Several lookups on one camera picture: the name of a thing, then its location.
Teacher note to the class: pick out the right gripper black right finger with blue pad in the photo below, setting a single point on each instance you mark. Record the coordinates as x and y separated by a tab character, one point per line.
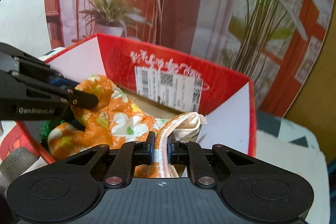
191	155

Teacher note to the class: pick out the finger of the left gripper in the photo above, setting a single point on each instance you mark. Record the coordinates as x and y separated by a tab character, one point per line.
51	78

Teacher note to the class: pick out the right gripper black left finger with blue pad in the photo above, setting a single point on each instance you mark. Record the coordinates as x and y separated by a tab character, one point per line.
124	160

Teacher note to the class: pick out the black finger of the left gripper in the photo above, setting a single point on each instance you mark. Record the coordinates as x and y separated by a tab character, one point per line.
20	90

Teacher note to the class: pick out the orange floral cloth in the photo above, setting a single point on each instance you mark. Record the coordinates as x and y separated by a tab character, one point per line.
117	120

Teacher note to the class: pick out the printed room scene backdrop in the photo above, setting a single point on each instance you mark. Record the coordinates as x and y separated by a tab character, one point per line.
274	42

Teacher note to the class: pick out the white board panel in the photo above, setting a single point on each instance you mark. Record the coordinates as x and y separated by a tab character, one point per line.
23	25

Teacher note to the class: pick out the white shipping label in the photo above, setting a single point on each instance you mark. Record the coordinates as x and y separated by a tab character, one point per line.
179	92

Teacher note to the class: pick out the grey knitted cloth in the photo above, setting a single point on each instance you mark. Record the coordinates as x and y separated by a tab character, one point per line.
18	161

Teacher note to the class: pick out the red strawberry cardboard box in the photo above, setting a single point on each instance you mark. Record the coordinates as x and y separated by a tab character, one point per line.
227	96

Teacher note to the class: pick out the white patterned tablecloth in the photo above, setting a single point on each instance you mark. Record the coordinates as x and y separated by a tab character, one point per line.
281	183

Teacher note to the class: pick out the tan wooden board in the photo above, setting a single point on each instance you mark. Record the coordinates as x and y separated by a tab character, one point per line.
314	107

